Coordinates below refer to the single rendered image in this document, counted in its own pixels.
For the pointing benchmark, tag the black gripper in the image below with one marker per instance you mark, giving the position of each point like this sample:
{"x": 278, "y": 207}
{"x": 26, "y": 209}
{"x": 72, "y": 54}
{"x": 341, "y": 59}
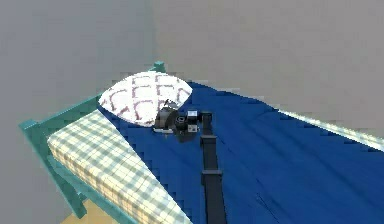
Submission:
{"x": 181, "y": 124}

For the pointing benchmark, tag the dark grey alarm clock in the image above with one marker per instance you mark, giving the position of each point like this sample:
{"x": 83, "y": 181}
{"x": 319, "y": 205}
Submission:
{"x": 165, "y": 120}

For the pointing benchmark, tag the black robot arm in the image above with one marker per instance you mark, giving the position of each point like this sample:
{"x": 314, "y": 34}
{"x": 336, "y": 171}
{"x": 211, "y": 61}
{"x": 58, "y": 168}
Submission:
{"x": 210, "y": 156}

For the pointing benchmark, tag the white pillow with purple pattern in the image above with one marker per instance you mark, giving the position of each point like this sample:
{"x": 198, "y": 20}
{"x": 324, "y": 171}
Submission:
{"x": 143, "y": 96}

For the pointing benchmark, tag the teal bed with checked mattress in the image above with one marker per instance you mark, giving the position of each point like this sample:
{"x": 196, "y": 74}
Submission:
{"x": 100, "y": 160}

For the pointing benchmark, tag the blue bed blanket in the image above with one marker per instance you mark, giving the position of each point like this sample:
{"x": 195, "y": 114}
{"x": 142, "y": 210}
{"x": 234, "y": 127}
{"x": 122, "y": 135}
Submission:
{"x": 283, "y": 166}

